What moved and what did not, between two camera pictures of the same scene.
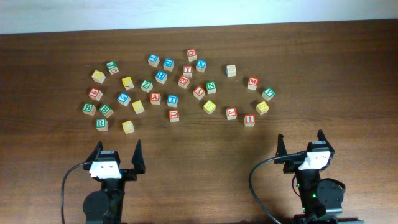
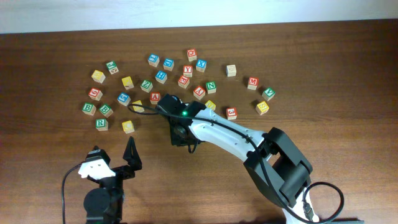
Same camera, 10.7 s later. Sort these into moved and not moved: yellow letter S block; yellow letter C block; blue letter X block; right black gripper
Moved: right black gripper
Not moved: blue letter X block; yellow letter S block; yellow letter C block
